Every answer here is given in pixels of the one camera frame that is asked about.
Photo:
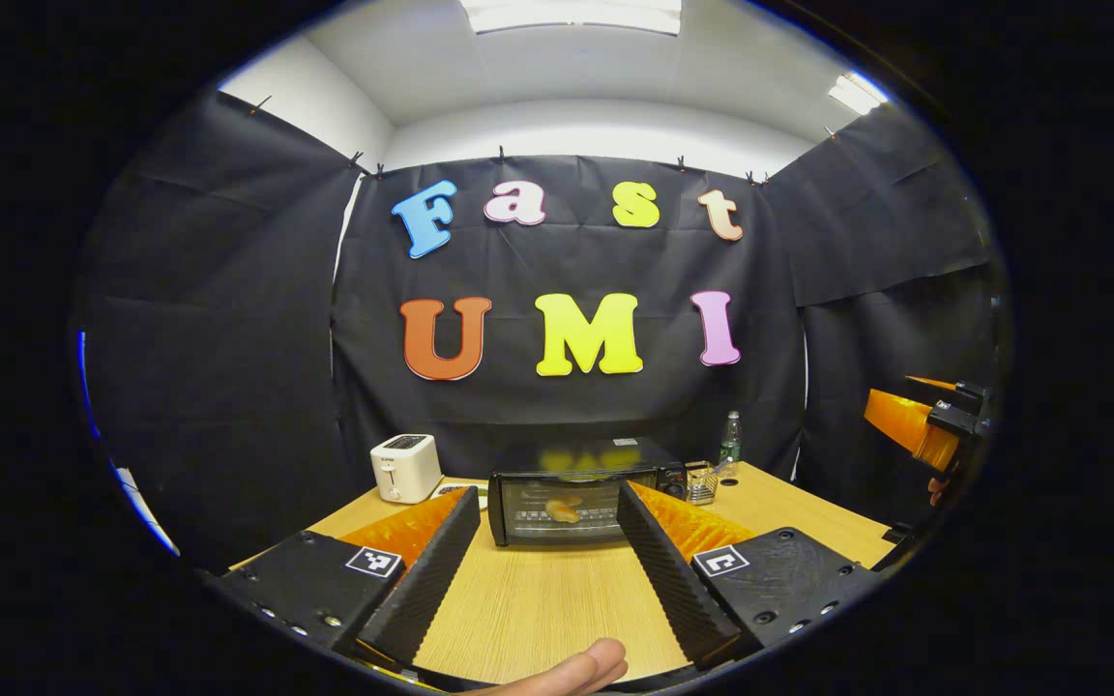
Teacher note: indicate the clear glass jar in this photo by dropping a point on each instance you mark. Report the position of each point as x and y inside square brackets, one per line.
[702, 488]

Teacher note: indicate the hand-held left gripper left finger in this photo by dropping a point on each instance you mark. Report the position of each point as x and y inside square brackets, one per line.
[426, 580]

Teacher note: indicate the white toaster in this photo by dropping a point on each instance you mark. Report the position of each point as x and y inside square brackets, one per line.
[405, 469]

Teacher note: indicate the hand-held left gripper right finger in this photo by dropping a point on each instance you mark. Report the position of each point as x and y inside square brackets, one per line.
[673, 570]

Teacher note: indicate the long ceiling light panel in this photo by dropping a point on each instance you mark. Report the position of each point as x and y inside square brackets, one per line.
[571, 14]

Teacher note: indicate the small ceiling light panel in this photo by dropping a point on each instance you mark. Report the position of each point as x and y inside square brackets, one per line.
[857, 93]

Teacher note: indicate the black electric oven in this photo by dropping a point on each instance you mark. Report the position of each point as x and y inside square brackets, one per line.
[518, 512]

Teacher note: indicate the black backdrop cloth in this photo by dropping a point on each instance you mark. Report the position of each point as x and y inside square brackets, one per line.
[567, 406]

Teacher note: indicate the clear plastic water bottle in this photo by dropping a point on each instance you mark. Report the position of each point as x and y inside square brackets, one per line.
[731, 445]

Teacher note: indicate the white patterned dish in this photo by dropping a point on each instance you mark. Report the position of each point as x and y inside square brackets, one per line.
[460, 491]

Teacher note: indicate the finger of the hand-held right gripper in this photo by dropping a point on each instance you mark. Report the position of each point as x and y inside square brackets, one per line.
[963, 393]
[905, 420]

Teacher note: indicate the golden croissant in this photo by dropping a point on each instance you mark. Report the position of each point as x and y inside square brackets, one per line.
[564, 510]

